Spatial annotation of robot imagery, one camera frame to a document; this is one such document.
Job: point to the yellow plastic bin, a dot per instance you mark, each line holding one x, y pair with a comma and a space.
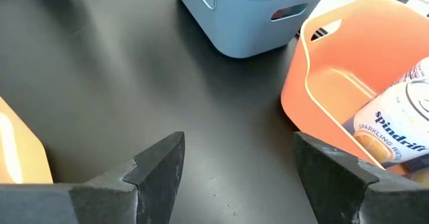
20, 150

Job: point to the blue plastic bin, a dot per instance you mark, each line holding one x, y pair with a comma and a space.
241, 29

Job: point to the orange plastic bin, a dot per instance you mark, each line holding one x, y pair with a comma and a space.
301, 100

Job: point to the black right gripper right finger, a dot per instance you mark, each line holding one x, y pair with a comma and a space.
338, 190

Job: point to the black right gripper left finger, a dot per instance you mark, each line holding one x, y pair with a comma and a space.
151, 190

